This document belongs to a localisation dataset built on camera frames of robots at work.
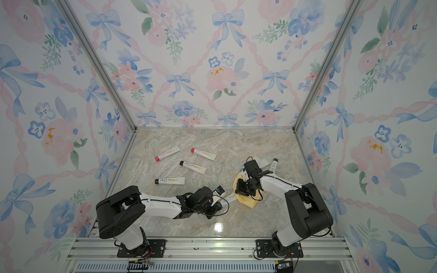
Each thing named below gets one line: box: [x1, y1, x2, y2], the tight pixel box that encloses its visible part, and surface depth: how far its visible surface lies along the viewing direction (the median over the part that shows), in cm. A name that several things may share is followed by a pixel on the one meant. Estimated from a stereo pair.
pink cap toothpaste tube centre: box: [190, 147, 218, 161], surface depth 108 cm
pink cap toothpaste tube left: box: [154, 145, 181, 162], surface depth 107 cm
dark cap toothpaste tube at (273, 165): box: [269, 158, 279, 175], surface depth 101 cm
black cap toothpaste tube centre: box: [179, 160, 208, 175], surface depth 102 cm
